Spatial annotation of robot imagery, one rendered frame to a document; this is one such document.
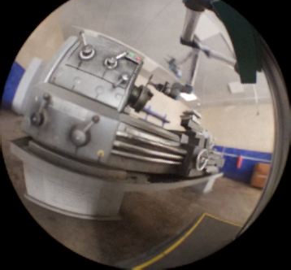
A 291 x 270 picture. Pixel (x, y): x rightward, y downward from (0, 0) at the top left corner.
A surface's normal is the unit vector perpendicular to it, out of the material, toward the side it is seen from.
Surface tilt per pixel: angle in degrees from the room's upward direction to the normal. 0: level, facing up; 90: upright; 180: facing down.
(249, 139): 90
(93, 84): 90
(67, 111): 90
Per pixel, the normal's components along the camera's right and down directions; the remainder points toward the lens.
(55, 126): 0.48, 0.03
